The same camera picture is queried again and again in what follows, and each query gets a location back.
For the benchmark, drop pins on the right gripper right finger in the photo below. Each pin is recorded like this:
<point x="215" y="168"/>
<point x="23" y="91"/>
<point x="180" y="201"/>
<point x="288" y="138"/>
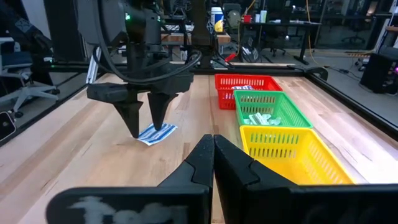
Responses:
<point x="248" y="196"/>

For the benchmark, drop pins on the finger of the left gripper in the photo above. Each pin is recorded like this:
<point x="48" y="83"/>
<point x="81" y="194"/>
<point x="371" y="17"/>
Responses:
<point x="159" y="109"/>
<point x="132" y="115"/>

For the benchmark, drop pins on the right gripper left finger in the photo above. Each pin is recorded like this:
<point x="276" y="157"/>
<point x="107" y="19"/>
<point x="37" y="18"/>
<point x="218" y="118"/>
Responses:
<point x="186" y="193"/>

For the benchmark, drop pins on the blue striped bandage wrapper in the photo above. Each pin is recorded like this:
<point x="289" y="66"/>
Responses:
<point x="161" y="135"/>
<point x="242" y="87"/>

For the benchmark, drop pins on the black background robot arm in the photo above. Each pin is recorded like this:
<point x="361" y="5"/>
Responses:
<point x="202" y="31"/>

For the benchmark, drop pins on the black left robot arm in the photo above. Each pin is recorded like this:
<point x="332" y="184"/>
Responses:
<point x="136" y="25"/>

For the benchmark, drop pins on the wooden background table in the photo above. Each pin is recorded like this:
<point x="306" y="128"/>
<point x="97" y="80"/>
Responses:
<point x="174" y="38"/>

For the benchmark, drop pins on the red plastic basket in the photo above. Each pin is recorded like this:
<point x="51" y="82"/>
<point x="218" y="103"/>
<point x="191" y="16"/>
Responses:
<point x="224" y="93"/>

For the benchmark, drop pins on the silver aluminium extrusion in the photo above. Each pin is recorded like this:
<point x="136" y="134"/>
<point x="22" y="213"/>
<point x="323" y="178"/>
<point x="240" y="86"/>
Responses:
<point x="92" y="67"/>

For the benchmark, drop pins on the yellow plastic basket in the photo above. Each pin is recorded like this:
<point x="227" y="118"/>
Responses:
<point x="295" y="152"/>

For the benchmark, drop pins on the white bucket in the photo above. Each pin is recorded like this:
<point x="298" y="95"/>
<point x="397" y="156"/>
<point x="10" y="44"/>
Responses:
<point x="216" y="14"/>

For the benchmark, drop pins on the green plastic basket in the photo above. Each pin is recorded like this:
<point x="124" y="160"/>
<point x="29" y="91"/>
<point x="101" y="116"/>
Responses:
<point x="295" y="109"/>

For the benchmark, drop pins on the red cup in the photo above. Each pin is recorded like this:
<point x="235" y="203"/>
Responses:
<point x="247" y="18"/>

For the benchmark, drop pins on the black pillar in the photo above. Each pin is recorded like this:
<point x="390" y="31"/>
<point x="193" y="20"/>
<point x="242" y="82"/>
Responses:
<point x="62" y="28"/>

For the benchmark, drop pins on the grey-white office chair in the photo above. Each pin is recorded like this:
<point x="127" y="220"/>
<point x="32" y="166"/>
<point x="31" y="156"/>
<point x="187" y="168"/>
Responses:
<point x="18" y="77"/>

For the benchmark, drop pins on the black desk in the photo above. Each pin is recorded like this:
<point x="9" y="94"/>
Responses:
<point x="276" y="24"/>

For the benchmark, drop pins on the black computer tower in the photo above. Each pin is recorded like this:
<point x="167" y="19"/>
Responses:
<point x="379" y="74"/>

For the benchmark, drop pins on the small black camera box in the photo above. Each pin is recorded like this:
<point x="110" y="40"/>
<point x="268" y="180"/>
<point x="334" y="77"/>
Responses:
<point x="6" y="126"/>

